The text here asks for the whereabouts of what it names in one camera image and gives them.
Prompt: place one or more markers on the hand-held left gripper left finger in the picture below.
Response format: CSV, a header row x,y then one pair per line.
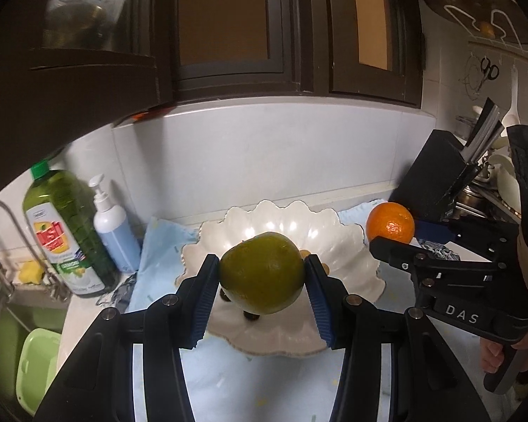
x,y
204,299

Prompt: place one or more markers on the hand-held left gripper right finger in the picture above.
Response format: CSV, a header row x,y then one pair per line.
x,y
319,303

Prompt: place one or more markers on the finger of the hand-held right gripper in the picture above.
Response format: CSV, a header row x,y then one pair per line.
x,y
444,268
431,231

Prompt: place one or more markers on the orange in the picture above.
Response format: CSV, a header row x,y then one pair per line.
x,y
389,224

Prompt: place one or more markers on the green round fruit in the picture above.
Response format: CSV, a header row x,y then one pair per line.
x,y
262,272

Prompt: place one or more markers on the white scalloped bowl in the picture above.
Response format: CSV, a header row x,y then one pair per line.
x,y
347,246

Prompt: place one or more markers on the person's right hand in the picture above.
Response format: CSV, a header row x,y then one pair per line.
x,y
490,354

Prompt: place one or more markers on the black knife block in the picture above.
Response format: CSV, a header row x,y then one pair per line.
x,y
431,176

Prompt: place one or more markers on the light blue cloth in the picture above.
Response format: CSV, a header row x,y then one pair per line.
x,y
264,384

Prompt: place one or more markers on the blue pump bottle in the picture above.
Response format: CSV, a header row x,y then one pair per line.
x,y
114,237

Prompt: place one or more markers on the white spatula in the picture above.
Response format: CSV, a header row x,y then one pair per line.
x,y
512,105

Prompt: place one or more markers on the green dish soap bottle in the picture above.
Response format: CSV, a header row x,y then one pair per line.
x,y
64,237

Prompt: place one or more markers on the yellow sponge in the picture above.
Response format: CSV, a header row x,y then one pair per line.
x,y
31,271

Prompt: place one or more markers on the green plastic basin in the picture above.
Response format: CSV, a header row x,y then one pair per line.
x,y
37,365

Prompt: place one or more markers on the kitchen sink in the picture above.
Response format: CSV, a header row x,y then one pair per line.
x,y
4,329

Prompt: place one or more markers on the dark wooden wall cabinet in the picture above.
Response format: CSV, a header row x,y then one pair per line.
x,y
246,30

